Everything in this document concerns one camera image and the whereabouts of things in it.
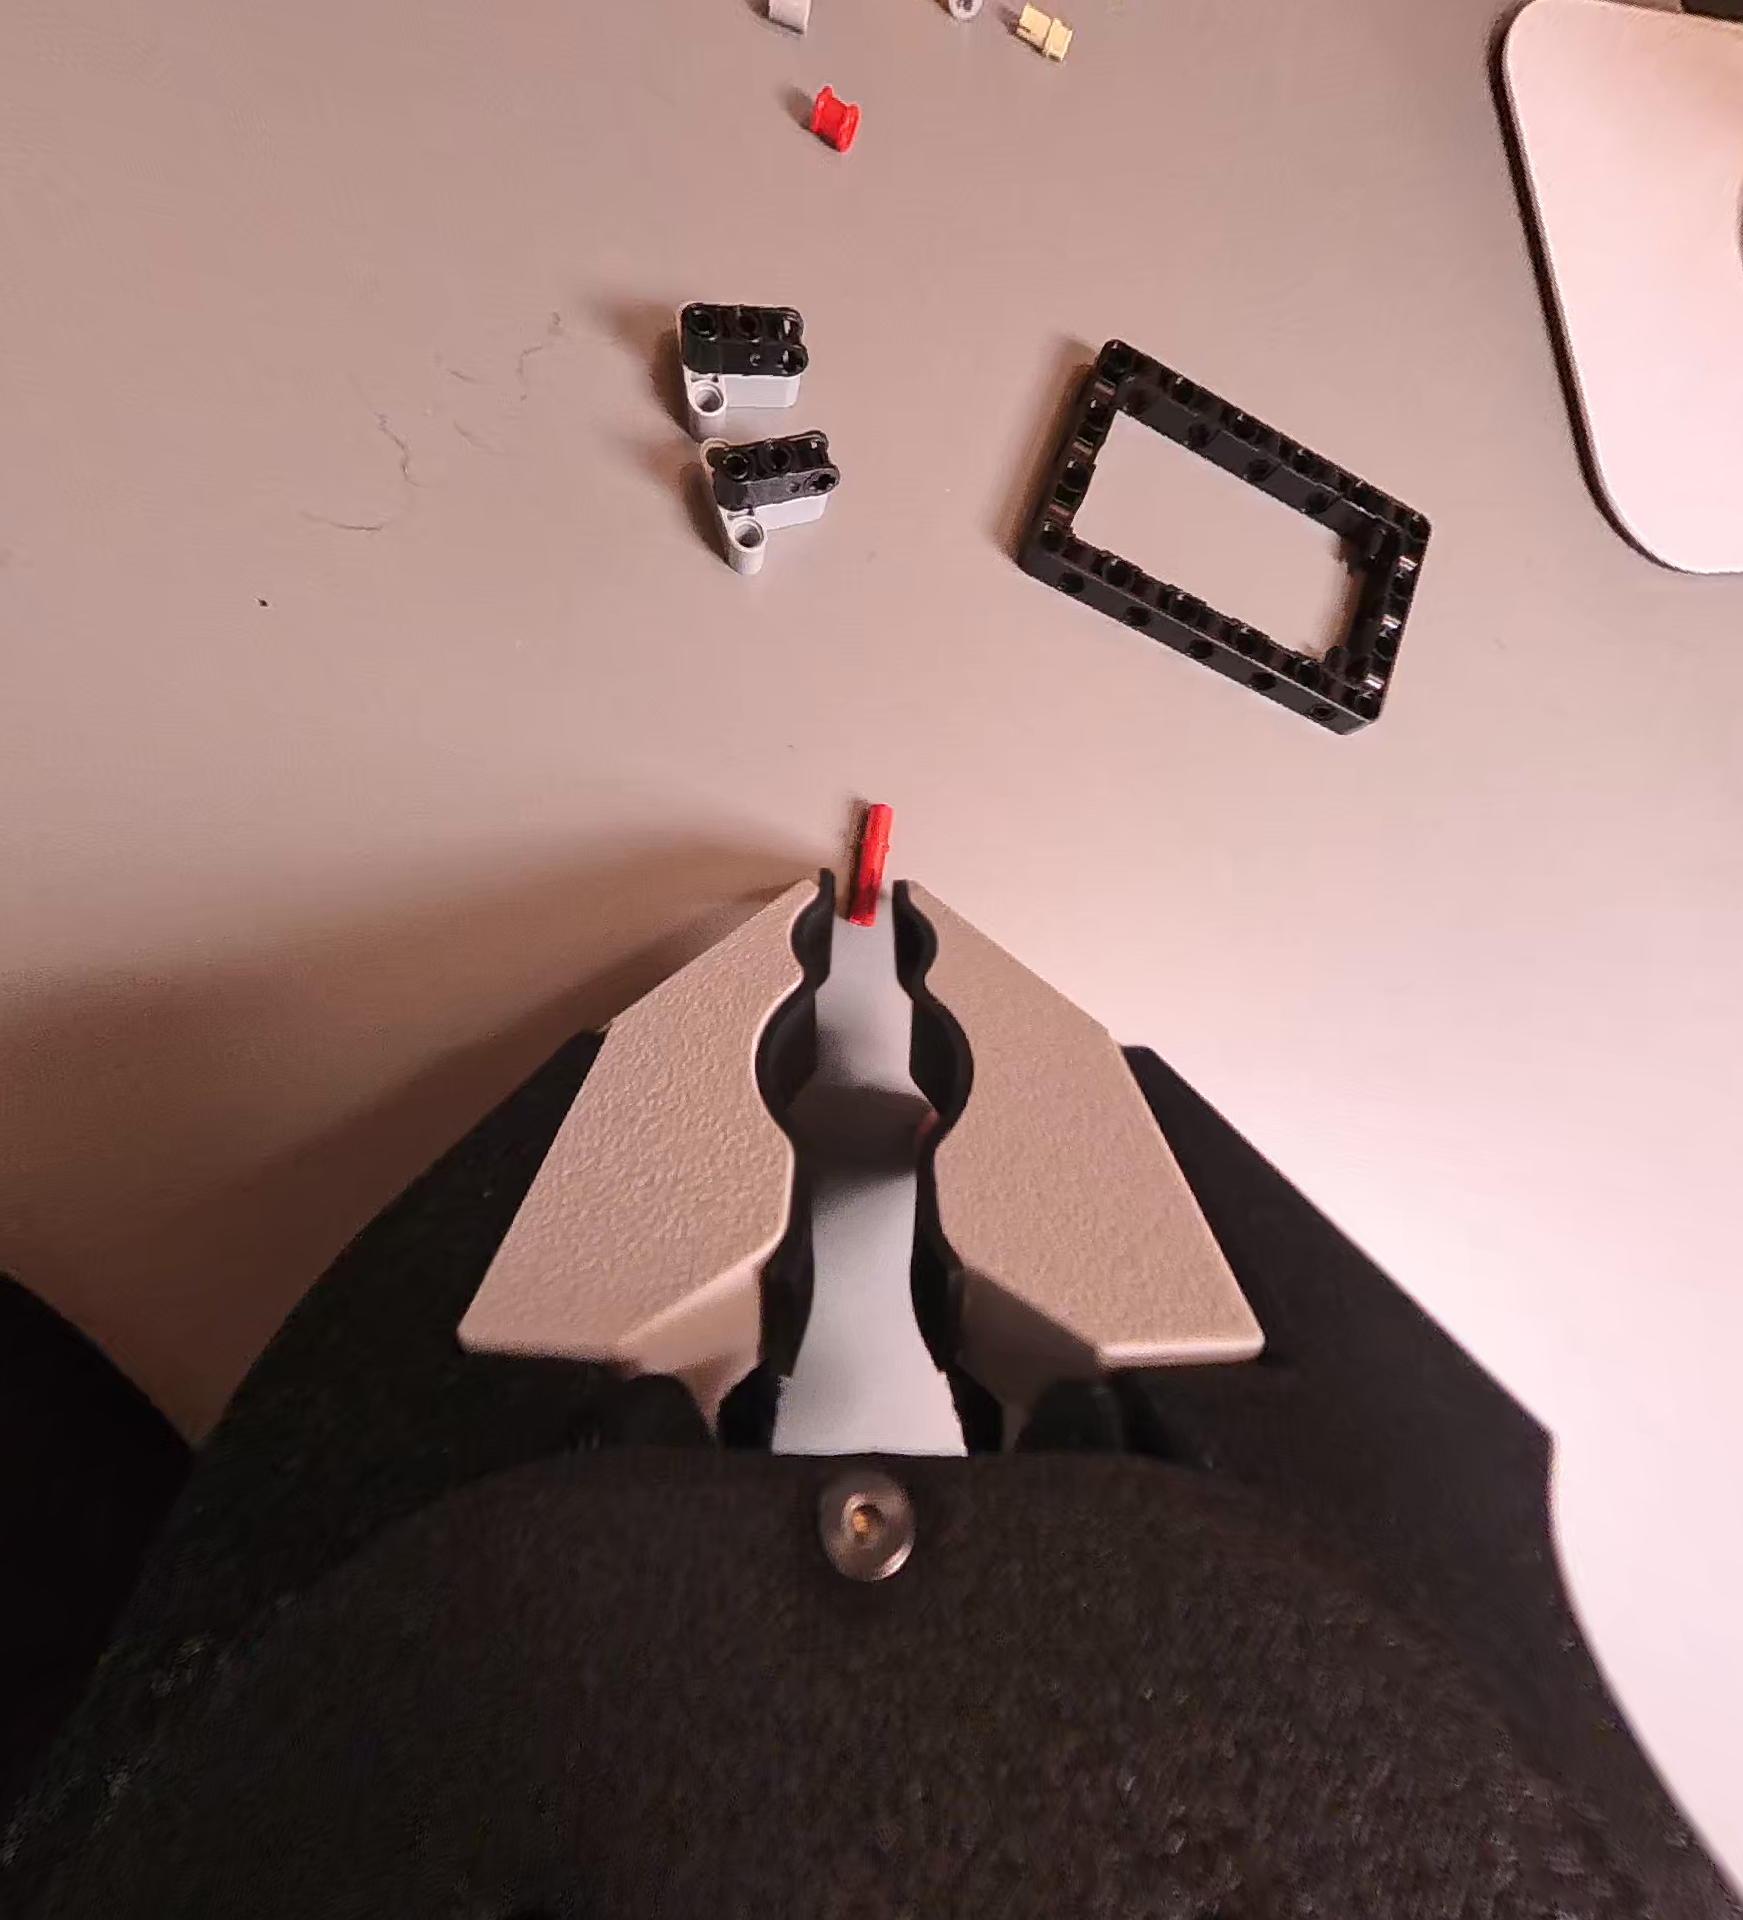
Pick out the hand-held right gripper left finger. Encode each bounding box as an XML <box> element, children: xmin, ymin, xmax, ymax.
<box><xmin>456</xmin><ymin>873</ymin><xmax>837</xmax><ymax>1448</ymax></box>

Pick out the grey lego connector assembly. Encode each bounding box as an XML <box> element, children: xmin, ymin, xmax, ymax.
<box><xmin>700</xmin><ymin>431</ymin><xmax>843</xmax><ymax>575</ymax></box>

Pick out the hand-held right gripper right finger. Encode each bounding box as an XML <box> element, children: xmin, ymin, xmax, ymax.
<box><xmin>890</xmin><ymin>879</ymin><xmax>1268</xmax><ymax>1448</ymax></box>

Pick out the red lego axle pin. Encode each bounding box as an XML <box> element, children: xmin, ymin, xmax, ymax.
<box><xmin>841</xmin><ymin>801</ymin><xmax>899</xmax><ymax>929</ymax></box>

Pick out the grey and black lego assembly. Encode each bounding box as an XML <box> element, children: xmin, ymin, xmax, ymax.
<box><xmin>677</xmin><ymin>298</ymin><xmax>809</xmax><ymax>440</ymax></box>

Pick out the black rectangular lego frame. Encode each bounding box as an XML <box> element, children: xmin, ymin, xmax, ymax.
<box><xmin>1021</xmin><ymin>340</ymin><xmax>1433</xmax><ymax>736</ymax></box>

